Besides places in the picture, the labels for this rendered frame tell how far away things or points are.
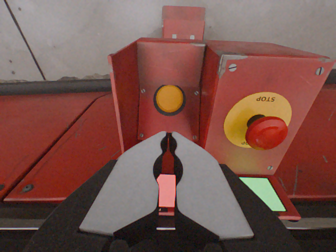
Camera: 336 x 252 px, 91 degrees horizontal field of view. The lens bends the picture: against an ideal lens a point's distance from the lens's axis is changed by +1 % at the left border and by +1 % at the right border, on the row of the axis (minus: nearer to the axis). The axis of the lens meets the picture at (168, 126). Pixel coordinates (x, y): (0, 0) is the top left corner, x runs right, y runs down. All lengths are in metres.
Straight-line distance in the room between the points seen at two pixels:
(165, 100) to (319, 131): 0.44
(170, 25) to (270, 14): 0.48
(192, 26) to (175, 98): 0.62
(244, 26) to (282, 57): 0.82
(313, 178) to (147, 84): 0.35
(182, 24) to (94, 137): 0.58
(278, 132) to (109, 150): 0.35
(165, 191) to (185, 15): 0.83
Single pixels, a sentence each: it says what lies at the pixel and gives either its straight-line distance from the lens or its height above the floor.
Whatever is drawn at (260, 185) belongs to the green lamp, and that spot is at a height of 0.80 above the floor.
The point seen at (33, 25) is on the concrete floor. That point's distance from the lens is 1.16.
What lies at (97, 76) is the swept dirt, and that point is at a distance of 1.06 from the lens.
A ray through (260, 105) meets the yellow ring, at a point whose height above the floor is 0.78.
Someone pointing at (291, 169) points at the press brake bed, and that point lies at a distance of 0.42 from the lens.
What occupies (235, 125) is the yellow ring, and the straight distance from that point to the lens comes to 0.20.
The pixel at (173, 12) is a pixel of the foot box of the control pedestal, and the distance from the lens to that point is 0.93.
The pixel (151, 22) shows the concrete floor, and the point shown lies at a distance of 0.95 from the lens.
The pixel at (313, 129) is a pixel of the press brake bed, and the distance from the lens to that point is 0.58.
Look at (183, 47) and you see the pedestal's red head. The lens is 0.24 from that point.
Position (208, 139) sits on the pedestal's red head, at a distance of 0.21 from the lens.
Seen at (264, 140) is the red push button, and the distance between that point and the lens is 0.19.
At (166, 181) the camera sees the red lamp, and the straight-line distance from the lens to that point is 0.23.
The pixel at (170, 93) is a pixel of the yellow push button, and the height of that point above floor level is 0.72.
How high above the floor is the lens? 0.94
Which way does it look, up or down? 57 degrees down
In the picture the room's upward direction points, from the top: 178 degrees counter-clockwise
